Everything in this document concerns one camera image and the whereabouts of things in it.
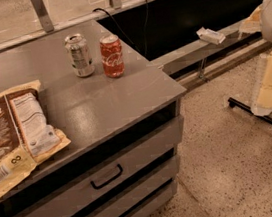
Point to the red coke can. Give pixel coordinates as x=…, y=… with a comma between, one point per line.
x=112, y=58

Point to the silver soda can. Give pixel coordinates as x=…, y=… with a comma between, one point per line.
x=79, y=54

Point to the brown sea salt chip bag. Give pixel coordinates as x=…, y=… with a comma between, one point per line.
x=26, y=138

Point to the white packet on ledge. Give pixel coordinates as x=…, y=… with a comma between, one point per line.
x=211, y=36

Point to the grey drawer cabinet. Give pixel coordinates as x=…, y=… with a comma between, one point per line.
x=134, y=121

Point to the black drawer handle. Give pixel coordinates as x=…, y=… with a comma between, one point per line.
x=105, y=177

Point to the grey metal post left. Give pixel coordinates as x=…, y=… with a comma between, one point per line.
x=40, y=9

